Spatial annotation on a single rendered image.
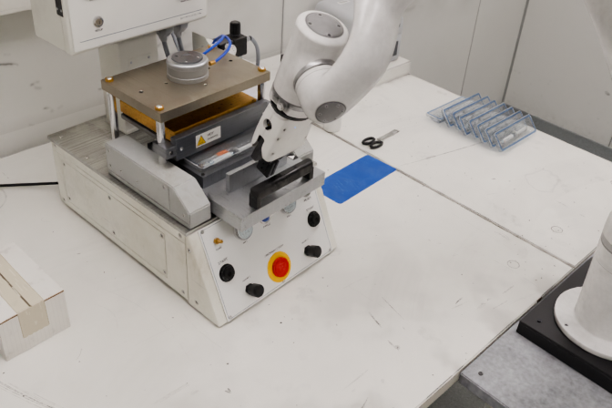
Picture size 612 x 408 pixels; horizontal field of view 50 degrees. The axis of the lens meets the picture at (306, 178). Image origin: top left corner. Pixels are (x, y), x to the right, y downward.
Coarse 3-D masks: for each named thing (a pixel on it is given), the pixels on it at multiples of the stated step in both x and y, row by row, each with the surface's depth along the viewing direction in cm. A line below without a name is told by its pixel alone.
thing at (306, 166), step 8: (304, 160) 123; (288, 168) 120; (296, 168) 121; (304, 168) 122; (312, 168) 124; (272, 176) 118; (280, 176) 118; (288, 176) 119; (296, 176) 121; (304, 176) 125; (312, 176) 125; (264, 184) 116; (272, 184) 117; (280, 184) 118; (288, 184) 120; (256, 192) 114; (264, 192) 116; (272, 192) 118; (256, 200) 115; (256, 208) 116
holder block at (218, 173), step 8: (152, 144) 128; (248, 152) 127; (168, 160) 125; (232, 160) 124; (240, 160) 125; (248, 160) 127; (184, 168) 122; (192, 168) 121; (216, 168) 122; (224, 168) 123; (232, 168) 124; (192, 176) 121; (200, 176) 119; (208, 176) 120; (216, 176) 122; (224, 176) 123; (200, 184) 120; (208, 184) 121
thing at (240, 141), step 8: (240, 136) 130; (248, 136) 131; (216, 144) 127; (224, 144) 127; (232, 144) 128; (240, 144) 128; (248, 144) 128; (200, 152) 124; (208, 152) 125; (216, 152) 125; (224, 152) 125; (232, 152) 125; (192, 160) 122; (200, 160) 122; (208, 160) 122; (216, 160) 122
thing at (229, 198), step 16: (288, 160) 130; (240, 176) 120; (256, 176) 124; (320, 176) 127; (208, 192) 120; (224, 192) 120; (240, 192) 120; (288, 192) 121; (304, 192) 125; (224, 208) 116; (240, 208) 116; (272, 208) 119; (240, 224) 115
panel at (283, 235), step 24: (312, 192) 137; (288, 216) 133; (216, 240) 120; (240, 240) 124; (264, 240) 128; (288, 240) 133; (312, 240) 138; (216, 264) 120; (240, 264) 124; (264, 264) 128; (216, 288) 121; (240, 288) 125; (264, 288) 129; (240, 312) 125
